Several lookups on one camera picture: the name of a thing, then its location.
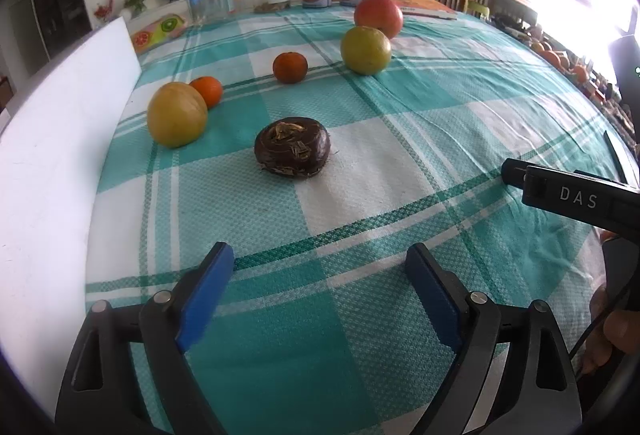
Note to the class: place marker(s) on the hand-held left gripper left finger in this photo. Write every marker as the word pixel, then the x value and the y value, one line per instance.
pixel 210 295

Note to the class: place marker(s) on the dark brown water chestnut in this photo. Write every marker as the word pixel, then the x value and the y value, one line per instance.
pixel 292 147

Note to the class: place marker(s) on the yellow-green orange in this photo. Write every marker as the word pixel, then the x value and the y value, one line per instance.
pixel 365 50

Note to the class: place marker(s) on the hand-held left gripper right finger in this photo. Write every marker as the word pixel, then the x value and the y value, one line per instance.
pixel 432 300

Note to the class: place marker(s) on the green checkered tablecloth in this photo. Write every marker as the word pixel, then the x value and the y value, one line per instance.
pixel 400 140

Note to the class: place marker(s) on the red flower vase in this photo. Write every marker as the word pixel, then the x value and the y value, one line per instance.
pixel 104 9

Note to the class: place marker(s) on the fruit print mat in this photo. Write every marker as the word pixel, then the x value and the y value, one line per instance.
pixel 160 30

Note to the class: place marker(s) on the orange book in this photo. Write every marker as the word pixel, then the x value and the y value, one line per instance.
pixel 420 5

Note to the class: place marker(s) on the green stool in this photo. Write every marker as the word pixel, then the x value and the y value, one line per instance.
pixel 478 8

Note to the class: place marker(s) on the yellow-green orange fruit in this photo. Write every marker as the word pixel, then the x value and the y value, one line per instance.
pixel 176 114

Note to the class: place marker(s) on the white cardboard box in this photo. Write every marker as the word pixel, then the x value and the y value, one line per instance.
pixel 60 165

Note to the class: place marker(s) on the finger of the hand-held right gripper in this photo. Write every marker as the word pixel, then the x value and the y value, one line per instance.
pixel 512 172
pixel 616 157

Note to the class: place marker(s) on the dark orange tangerine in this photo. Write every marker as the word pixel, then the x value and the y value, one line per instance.
pixel 290 67

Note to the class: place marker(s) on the person's right hand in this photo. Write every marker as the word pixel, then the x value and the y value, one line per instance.
pixel 620 330

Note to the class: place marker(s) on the red apple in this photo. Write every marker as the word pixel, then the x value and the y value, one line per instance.
pixel 378 14

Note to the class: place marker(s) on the bright orange tangerine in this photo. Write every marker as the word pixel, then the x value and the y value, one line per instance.
pixel 209 89

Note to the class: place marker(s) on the pile of oranges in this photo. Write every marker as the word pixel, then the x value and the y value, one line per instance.
pixel 557 57

